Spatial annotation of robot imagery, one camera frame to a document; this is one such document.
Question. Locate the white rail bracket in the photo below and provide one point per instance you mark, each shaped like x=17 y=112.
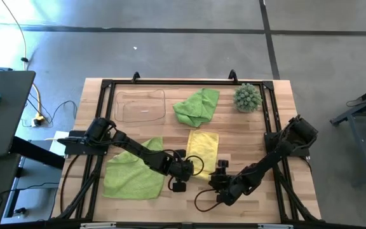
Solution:
x=97 y=225
x=275 y=226

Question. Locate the clear plastic basket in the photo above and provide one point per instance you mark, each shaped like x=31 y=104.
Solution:
x=119 y=105

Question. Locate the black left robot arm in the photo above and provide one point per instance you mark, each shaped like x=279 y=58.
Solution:
x=132 y=148

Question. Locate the artificial green potted plant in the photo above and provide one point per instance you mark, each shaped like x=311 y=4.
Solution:
x=247 y=98

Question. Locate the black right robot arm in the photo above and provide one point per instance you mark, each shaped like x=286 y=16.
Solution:
x=265 y=162

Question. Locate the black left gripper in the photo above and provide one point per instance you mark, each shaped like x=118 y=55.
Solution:
x=181 y=170

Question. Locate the black frame bracket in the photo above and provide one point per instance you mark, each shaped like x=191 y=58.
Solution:
x=233 y=75
x=135 y=77

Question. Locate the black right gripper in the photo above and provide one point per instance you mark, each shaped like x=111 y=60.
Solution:
x=227 y=184

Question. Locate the black desk crossbeam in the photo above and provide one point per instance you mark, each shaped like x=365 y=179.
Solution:
x=37 y=152

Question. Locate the black side desk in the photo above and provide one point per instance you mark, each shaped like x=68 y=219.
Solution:
x=8 y=111

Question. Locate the yellow power plug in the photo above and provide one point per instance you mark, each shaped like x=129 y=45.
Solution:
x=37 y=121

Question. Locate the grey metal cabinet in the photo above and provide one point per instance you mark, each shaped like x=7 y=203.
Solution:
x=40 y=178

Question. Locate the yellow microfiber towel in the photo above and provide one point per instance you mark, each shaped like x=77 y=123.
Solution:
x=202 y=146

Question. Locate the dark blue steel table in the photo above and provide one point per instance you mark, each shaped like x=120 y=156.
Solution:
x=354 y=112

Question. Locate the black aluminium table frame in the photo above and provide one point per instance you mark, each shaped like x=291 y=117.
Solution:
x=186 y=82

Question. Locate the green microfiber towel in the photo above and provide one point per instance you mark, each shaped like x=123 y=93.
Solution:
x=129 y=178
x=197 y=106

